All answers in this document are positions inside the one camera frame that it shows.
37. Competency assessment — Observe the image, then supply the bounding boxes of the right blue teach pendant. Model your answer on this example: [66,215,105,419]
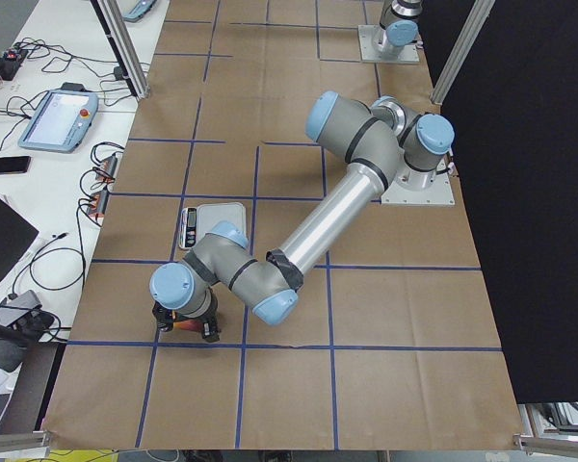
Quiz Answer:
[122,0,156,23]

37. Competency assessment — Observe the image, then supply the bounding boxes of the red yellow mango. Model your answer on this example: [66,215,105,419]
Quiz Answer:
[172,317,202,332]

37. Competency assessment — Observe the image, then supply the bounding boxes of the brown paper table cover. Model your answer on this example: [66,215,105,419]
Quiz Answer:
[43,1,522,449]

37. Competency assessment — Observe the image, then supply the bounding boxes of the silver digital kitchen scale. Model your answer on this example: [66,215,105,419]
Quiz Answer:
[178,202,249,250]

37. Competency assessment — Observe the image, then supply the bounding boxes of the black smartphone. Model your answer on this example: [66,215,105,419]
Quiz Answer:
[0,156,31,175]

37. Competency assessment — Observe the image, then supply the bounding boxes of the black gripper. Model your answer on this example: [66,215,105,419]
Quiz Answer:
[152,297,220,342]

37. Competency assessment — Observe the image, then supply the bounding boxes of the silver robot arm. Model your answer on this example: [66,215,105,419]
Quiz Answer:
[149,90,455,343]
[373,0,422,59]

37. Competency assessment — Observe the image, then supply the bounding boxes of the grey usb hub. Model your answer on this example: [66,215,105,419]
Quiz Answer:
[0,290,42,327]

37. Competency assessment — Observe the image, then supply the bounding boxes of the left blue teach pendant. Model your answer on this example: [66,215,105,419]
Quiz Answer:
[17,90,98,153]

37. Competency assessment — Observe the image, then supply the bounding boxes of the blue teach pendant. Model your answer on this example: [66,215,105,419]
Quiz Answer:
[17,90,98,153]
[122,0,156,23]

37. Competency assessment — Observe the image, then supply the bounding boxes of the aluminium frame post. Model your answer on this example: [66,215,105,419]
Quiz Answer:
[91,0,150,100]

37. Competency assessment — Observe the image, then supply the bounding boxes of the arm grey base plate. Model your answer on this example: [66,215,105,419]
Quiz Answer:
[357,25,420,64]
[381,155,456,207]

